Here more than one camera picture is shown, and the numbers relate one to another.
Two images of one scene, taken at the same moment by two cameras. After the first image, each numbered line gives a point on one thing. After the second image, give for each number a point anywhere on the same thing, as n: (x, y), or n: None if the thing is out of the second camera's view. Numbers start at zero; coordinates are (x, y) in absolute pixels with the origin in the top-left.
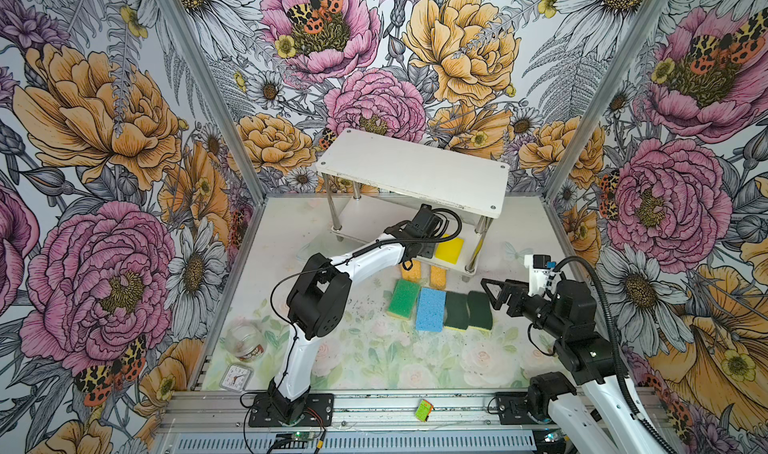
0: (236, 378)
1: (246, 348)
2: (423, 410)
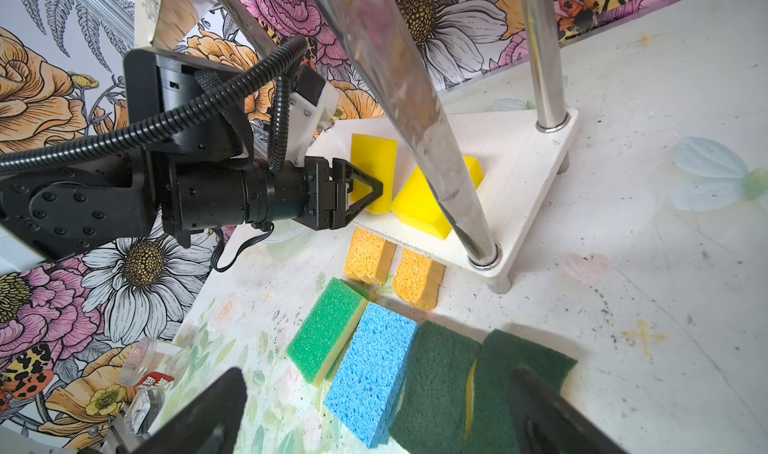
0: (137, 409)
1: (149, 363)
2: None
